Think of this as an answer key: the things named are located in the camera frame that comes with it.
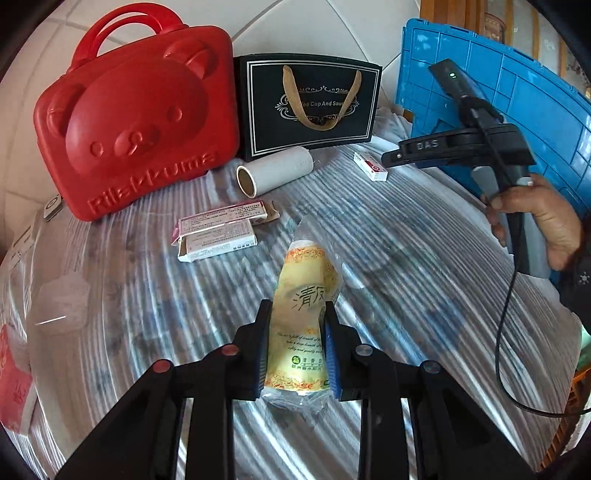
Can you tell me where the pink-white medicine box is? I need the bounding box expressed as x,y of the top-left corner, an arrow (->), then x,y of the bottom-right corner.
172,199 -> 278,245
178,220 -> 258,263

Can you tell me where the clear plastic container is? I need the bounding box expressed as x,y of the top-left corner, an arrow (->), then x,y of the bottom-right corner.
37,272 -> 88,333

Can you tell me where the black gift box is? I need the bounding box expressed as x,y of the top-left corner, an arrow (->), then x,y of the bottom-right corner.
233,54 -> 383,162

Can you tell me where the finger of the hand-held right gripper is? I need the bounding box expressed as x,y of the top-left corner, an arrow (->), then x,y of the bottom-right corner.
382,147 -> 416,169

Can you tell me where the black cable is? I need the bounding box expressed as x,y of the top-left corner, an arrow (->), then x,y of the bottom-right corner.
495,263 -> 578,418

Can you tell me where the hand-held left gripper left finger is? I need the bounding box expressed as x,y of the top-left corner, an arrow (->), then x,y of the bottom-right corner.
55,299 -> 273,480

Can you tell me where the pink box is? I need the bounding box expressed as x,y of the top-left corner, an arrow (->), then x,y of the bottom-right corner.
0,323 -> 38,435

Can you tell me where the person's right hand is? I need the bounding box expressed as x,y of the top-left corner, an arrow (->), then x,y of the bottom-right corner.
480,173 -> 583,272

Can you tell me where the blue plastic crate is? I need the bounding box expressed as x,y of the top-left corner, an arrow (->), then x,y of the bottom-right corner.
394,17 -> 591,217

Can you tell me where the white paper roll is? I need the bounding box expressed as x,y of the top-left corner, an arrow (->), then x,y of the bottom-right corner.
236,147 -> 315,200

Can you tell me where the small red-white box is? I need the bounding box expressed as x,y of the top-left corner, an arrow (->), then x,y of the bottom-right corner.
353,151 -> 389,183

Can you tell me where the person's right forearm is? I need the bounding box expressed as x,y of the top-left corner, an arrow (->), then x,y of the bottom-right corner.
556,251 -> 591,337

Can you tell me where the red bear-face case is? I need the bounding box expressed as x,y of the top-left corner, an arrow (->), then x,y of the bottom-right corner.
33,2 -> 240,222

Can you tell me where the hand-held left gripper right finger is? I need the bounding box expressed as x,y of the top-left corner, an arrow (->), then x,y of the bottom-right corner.
323,301 -> 536,480

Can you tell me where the yellow tissue packet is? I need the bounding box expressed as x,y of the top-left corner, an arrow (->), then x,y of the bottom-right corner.
261,217 -> 345,416

